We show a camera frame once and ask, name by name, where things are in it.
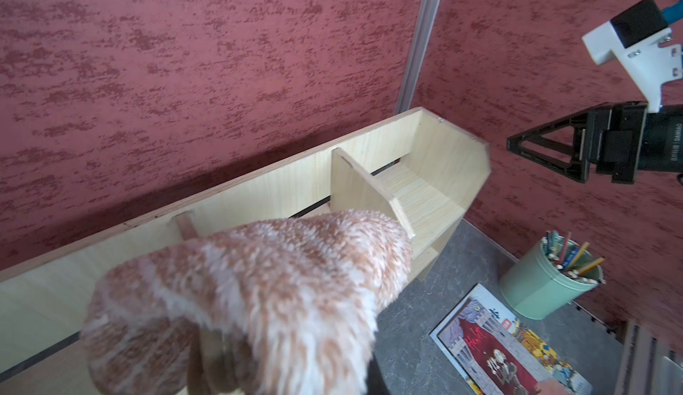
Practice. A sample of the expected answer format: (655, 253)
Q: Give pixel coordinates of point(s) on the red illustrated picture book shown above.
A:
(497, 354)

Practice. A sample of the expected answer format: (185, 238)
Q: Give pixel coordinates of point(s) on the beige striped fluffy cloth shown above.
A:
(297, 299)

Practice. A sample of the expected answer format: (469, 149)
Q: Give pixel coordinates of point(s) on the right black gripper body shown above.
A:
(622, 139)

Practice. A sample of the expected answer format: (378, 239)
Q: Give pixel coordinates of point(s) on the light wooden bookshelf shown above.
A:
(416, 167)

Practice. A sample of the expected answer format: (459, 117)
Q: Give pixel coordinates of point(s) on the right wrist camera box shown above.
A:
(638, 39)

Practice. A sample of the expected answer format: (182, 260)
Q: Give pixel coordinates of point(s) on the right aluminium corner post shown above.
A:
(422, 31)

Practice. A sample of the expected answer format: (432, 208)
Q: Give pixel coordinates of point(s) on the green cup of pencils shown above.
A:
(555, 272)

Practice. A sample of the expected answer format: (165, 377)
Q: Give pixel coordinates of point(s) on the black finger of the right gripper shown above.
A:
(569, 160)

